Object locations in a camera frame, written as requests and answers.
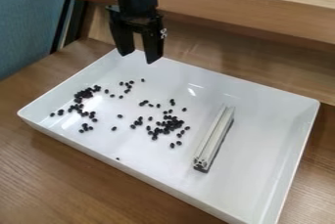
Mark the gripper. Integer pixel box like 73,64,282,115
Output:
104,0,168,66

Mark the pile of black bits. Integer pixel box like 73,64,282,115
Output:
48,77,193,161

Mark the silver aluminium bar tool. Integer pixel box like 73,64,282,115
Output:
192,104,237,174

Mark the white tray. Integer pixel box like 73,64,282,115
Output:
17,48,322,224

